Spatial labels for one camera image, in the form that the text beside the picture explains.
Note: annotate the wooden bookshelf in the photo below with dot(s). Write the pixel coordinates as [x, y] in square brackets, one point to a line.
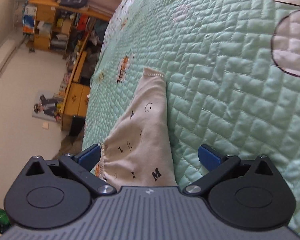
[55, 28]

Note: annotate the beige smiley print baby garment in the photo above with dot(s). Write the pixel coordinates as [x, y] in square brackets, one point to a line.
[137, 151]

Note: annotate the child photo wall poster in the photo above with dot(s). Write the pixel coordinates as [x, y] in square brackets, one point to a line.
[47, 106]

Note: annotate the wooden drawer desk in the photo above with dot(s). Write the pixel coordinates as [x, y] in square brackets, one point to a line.
[76, 100]

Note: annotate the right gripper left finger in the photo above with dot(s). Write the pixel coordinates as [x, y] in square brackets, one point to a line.
[79, 167]

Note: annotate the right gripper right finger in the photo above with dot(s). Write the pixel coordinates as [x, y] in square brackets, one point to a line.
[218, 166]

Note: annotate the black bag on shelf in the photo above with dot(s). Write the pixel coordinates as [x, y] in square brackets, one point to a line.
[77, 4]

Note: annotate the black armchair with clothes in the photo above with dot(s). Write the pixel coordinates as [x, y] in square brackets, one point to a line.
[72, 143]

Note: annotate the green quilted bee bedspread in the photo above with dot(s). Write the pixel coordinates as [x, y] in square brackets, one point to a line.
[232, 69]

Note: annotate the white air conditioner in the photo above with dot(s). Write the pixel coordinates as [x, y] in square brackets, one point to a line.
[6, 51]

